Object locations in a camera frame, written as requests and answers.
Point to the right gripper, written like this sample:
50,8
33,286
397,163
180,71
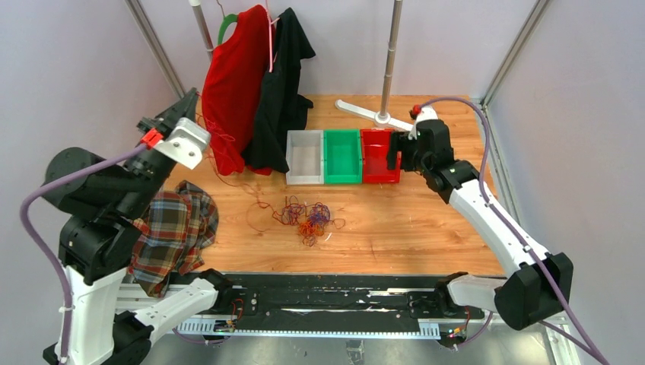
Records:
398,141

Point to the white plastic bin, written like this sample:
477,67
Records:
304,155

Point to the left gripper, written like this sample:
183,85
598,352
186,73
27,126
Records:
172,115

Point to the green hanger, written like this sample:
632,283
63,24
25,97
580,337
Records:
226,22

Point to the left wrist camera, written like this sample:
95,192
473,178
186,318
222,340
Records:
186,144

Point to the plaid shirt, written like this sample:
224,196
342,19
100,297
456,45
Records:
176,227

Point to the green plastic bin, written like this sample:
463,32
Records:
343,160

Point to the red plastic bin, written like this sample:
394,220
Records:
375,145

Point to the white clothes rack stand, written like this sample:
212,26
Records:
382,118

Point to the red shirt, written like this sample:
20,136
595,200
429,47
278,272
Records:
231,92

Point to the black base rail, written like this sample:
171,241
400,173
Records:
334,306

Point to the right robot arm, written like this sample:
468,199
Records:
537,283

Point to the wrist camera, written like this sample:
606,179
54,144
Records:
186,144
419,114

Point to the pink hanger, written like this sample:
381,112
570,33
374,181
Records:
271,36

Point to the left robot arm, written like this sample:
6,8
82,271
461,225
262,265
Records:
103,198

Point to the black shirt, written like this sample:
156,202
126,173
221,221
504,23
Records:
281,108

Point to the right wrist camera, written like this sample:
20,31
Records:
419,114

